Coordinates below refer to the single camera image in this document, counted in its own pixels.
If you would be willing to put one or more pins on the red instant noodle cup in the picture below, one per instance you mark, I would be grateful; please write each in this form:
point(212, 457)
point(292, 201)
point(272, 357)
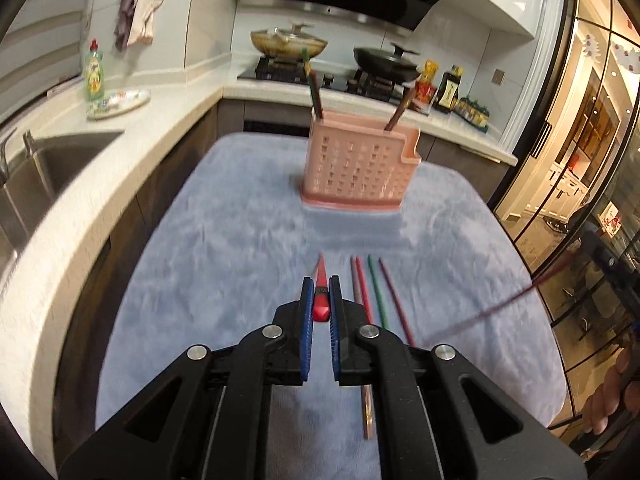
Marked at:
point(425, 96)

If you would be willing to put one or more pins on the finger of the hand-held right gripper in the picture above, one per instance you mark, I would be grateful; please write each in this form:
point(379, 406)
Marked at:
point(602, 257)

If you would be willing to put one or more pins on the pink perforated utensil holder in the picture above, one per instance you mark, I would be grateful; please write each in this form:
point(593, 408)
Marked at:
point(360, 165)

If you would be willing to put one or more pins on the chrome sink faucet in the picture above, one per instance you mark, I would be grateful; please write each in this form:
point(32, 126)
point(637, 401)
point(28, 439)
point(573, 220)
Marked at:
point(3, 157)

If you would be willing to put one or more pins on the hanging kitchen towels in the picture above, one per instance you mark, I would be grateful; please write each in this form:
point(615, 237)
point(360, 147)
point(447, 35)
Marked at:
point(147, 5)

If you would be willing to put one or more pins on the beige wok with lid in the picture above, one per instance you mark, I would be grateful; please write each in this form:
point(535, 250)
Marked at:
point(289, 42)

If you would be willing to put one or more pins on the glass sliding door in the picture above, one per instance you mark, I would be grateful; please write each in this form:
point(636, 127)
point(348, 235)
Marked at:
point(580, 135)

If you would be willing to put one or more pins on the wall socket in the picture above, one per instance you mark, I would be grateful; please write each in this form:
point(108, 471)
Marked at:
point(498, 77)

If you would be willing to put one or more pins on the chrome sink soap dispenser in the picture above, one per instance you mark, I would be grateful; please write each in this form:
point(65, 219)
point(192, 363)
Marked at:
point(29, 142)

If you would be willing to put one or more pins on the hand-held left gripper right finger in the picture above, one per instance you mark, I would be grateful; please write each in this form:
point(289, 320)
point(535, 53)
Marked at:
point(334, 340)

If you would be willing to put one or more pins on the purple hanging cloth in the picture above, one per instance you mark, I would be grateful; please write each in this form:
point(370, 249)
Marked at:
point(126, 10)

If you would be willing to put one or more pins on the black wok with lid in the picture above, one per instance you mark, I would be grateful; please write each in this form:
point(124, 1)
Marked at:
point(386, 62)

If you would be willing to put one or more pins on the person's right hand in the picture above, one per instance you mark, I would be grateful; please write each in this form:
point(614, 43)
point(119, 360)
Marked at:
point(607, 390)

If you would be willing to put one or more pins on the floral plate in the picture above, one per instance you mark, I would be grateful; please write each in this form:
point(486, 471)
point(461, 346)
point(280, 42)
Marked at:
point(120, 102)

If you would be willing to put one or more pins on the bright red chopstick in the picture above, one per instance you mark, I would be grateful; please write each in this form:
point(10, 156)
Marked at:
point(363, 290)
point(321, 290)

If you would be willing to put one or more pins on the yellow seasoning packet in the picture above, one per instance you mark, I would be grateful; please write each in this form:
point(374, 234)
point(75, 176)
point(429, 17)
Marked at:
point(431, 71)

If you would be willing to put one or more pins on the dark red chopstick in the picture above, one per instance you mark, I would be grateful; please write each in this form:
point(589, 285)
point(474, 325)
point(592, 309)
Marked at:
point(316, 100)

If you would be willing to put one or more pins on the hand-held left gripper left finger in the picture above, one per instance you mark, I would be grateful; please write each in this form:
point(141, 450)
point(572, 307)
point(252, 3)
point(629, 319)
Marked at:
point(307, 340)

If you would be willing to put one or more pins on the stainless steel sink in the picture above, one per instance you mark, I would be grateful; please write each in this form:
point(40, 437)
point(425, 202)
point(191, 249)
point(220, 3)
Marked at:
point(45, 175)

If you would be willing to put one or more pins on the green chopstick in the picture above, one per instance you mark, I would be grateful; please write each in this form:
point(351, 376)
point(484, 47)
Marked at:
point(378, 292)
point(304, 55)

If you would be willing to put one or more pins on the dark soy sauce bottle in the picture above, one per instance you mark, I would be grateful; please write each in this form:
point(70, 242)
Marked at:
point(448, 91)

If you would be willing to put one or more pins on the grey-blue fleece table cloth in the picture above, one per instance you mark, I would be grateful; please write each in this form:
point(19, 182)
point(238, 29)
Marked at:
point(225, 240)

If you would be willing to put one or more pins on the black gas stove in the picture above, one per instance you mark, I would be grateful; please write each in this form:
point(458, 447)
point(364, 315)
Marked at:
point(280, 72)

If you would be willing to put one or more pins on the white window blind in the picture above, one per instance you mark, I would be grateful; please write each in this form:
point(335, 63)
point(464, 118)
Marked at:
point(40, 35)

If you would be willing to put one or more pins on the green dish soap bottle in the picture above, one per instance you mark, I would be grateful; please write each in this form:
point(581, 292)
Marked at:
point(95, 72)

